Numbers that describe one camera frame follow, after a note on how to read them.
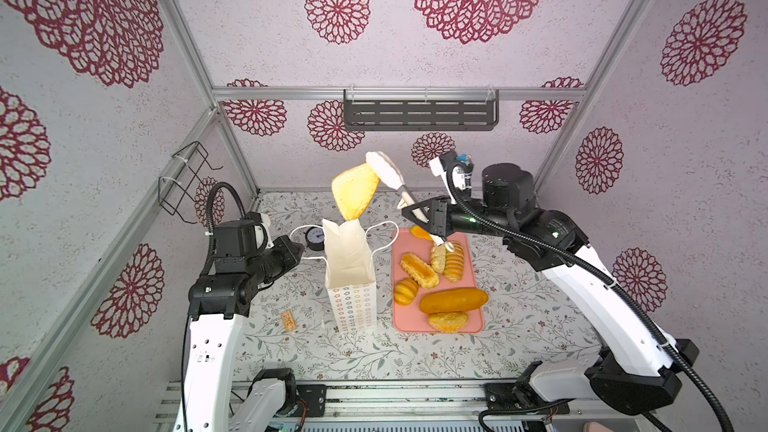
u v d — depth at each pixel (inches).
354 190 23.7
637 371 15.5
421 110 38.4
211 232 18.9
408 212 22.4
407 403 29.5
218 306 17.0
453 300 33.7
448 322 32.0
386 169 22.3
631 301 15.3
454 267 37.6
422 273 36.2
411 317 34.7
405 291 35.2
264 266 21.5
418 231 21.5
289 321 33.6
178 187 29.6
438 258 37.3
